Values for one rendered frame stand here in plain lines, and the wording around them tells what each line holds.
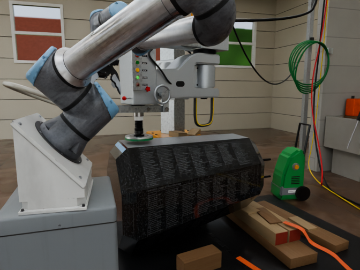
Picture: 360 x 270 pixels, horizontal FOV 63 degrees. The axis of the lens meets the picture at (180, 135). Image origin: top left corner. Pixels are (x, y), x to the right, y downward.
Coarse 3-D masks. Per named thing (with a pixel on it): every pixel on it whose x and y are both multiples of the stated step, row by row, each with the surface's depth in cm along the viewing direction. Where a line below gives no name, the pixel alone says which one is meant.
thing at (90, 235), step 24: (96, 192) 120; (0, 216) 97; (24, 216) 98; (48, 216) 100; (72, 216) 102; (96, 216) 104; (0, 240) 96; (24, 240) 99; (48, 240) 101; (72, 240) 103; (96, 240) 106; (0, 264) 98; (24, 264) 100; (48, 264) 102; (72, 264) 105; (96, 264) 107
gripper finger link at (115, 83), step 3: (114, 75) 131; (111, 78) 130; (114, 78) 131; (117, 78) 132; (111, 81) 134; (114, 81) 131; (117, 81) 132; (111, 84) 136; (114, 84) 134; (117, 84) 131; (120, 84) 132; (114, 87) 135; (117, 87) 132; (120, 87) 132; (117, 90) 132; (120, 90) 132; (120, 93) 133
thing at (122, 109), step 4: (120, 108) 210; (124, 108) 212; (128, 108) 214; (132, 108) 216; (136, 108) 218; (140, 108) 220; (144, 108) 222; (148, 108) 223; (152, 108) 226; (156, 108) 228; (160, 108) 230; (168, 108) 230; (120, 112) 210; (124, 112) 212; (128, 112) 214
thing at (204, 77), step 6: (198, 66) 251; (204, 66) 249; (210, 66) 250; (198, 72) 252; (204, 72) 250; (210, 72) 251; (198, 78) 253; (204, 78) 251; (210, 78) 252; (198, 84) 253; (204, 84) 252; (210, 84) 253
